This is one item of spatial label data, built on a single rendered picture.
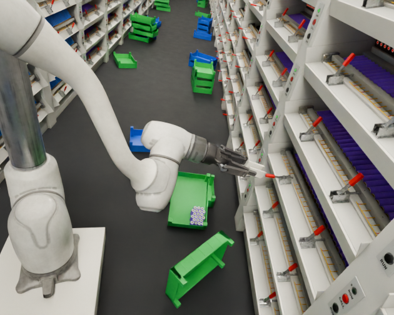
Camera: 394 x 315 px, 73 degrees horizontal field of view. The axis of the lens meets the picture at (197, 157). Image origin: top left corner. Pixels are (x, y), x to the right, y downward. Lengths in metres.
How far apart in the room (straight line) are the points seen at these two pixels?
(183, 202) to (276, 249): 0.63
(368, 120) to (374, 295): 0.36
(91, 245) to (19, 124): 0.49
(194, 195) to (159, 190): 0.76
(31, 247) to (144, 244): 0.63
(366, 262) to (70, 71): 0.72
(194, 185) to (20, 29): 1.17
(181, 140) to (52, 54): 0.42
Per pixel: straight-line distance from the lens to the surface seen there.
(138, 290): 1.29
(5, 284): 1.09
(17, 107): 0.87
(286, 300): 1.00
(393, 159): 0.61
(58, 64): 0.67
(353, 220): 0.72
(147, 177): 0.77
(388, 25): 0.73
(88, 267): 1.05
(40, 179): 0.99
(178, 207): 1.50
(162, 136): 0.84
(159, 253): 1.38
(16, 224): 0.89
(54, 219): 0.87
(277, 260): 1.06
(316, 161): 0.86
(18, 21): 0.63
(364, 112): 0.74
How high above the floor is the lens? 1.17
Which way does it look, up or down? 37 degrees down
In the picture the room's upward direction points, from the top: 12 degrees clockwise
